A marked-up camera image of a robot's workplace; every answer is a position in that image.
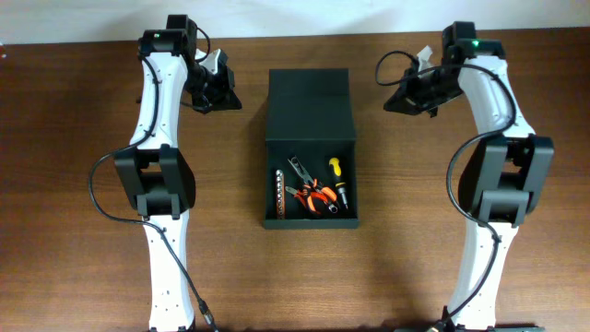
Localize yellow black screwdriver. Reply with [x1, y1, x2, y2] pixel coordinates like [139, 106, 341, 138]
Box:
[328, 157, 349, 209]

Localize red diagonal cutting pliers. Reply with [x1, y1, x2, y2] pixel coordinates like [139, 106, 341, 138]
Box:
[285, 186, 327, 216]

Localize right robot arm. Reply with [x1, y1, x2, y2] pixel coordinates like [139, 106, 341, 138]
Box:
[383, 21, 554, 331]

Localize silver ring wrench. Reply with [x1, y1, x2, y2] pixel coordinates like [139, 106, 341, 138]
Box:
[327, 204, 338, 214]

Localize orange needle-nose pliers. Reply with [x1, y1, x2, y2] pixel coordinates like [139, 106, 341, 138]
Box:
[288, 156, 340, 208]

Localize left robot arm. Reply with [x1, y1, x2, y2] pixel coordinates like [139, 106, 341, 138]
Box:
[114, 15, 242, 331]

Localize orange bit holder strip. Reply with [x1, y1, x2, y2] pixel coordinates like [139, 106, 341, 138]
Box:
[275, 169, 285, 219]

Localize black box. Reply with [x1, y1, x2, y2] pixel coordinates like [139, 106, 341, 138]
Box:
[264, 68, 360, 230]

